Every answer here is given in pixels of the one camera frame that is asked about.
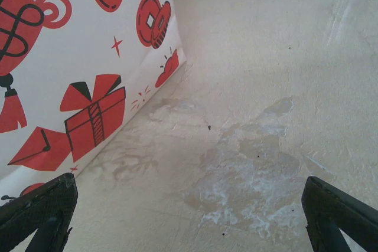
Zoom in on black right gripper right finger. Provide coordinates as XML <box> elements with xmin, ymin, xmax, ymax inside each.
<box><xmin>301</xmin><ymin>175</ymin><xmax>378</xmax><ymax>252</ymax></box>

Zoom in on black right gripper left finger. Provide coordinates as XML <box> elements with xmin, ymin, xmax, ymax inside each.
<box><xmin>0</xmin><ymin>172</ymin><xmax>79</xmax><ymax>252</ymax></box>

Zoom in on white paper bag red prints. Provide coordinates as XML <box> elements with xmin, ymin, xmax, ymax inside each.
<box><xmin>0</xmin><ymin>0</ymin><xmax>188</xmax><ymax>206</ymax></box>

